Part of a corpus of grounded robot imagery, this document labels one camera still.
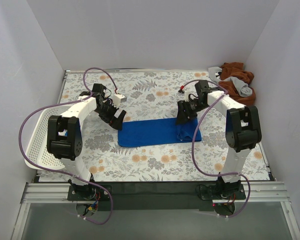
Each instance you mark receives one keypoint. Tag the floral table mat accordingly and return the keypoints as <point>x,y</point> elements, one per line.
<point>150,95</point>

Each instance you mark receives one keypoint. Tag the aluminium frame rail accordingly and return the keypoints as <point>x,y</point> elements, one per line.
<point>261,191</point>

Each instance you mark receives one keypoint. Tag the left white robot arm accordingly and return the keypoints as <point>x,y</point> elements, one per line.
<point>64,131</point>

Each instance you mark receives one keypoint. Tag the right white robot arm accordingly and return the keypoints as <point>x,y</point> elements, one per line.
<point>242,132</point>

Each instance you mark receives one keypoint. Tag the blue towel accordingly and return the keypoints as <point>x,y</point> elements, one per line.
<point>157,132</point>

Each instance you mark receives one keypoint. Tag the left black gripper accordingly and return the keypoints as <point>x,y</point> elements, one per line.
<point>110,113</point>

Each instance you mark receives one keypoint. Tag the brown towel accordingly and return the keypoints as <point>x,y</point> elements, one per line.
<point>237,69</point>

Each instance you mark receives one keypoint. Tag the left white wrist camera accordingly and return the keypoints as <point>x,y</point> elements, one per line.
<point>118,99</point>

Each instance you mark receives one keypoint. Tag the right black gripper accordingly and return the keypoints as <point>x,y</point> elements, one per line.
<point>188,109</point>

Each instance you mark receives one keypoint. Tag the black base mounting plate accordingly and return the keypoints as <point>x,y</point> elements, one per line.
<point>169,195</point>

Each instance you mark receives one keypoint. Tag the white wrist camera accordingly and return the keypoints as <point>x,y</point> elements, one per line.
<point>118,99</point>
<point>186,94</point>

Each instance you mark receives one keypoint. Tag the grey cloth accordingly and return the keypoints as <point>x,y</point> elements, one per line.
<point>239,85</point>

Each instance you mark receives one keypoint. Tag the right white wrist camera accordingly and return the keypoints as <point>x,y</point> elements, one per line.
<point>186,94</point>

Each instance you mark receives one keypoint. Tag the white perforated plastic basket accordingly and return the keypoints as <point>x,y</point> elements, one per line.
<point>37,147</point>

